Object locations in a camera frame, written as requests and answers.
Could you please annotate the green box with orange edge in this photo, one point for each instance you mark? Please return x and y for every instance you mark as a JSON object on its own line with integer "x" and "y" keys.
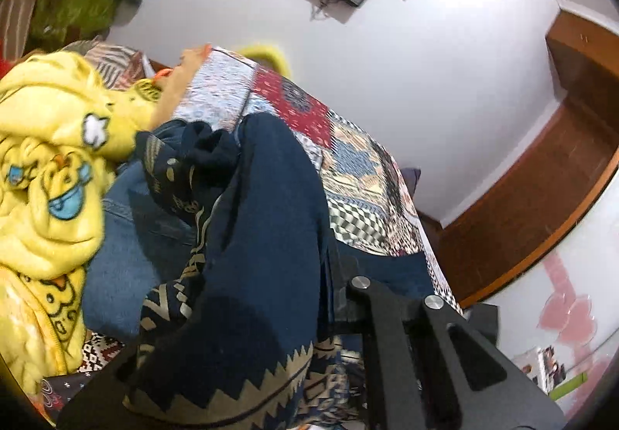
{"x": 72, "y": 4}

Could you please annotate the orange cloth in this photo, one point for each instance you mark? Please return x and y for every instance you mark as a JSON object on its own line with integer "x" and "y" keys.
{"x": 193, "y": 60}

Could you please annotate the wooden door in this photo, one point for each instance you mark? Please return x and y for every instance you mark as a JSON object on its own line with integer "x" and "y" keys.
{"x": 532, "y": 198}

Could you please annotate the navy patterned hoodie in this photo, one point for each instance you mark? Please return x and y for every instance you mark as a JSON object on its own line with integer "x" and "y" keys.
{"x": 271, "y": 227}

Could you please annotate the yellow cartoon fleece blanket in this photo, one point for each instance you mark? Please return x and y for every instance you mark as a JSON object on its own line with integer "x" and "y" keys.
{"x": 48, "y": 159}

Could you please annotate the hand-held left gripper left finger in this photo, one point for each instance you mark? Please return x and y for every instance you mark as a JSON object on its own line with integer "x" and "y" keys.
{"x": 92, "y": 401}

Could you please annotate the pink wall stickers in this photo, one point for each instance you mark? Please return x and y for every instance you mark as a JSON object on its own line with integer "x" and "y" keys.
{"x": 566, "y": 314}

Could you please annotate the blue denim jacket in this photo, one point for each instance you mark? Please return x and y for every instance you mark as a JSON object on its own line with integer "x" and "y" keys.
{"x": 130, "y": 265}

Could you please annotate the printed photo card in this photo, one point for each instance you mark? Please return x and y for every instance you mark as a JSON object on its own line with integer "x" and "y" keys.
{"x": 546, "y": 364}

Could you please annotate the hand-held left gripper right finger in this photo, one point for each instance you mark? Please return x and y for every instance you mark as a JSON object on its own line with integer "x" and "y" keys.
{"x": 382, "y": 309}

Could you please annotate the zigzag patterned pillow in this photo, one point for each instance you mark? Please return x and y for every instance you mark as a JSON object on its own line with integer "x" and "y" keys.
{"x": 116, "y": 60}

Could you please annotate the patchwork printed bedspread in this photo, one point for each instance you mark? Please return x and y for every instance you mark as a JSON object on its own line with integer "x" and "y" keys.
{"x": 300, "y": 106}

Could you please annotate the green flat item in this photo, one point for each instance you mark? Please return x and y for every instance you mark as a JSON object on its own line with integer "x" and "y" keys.
{"x": 570, "y": 386}

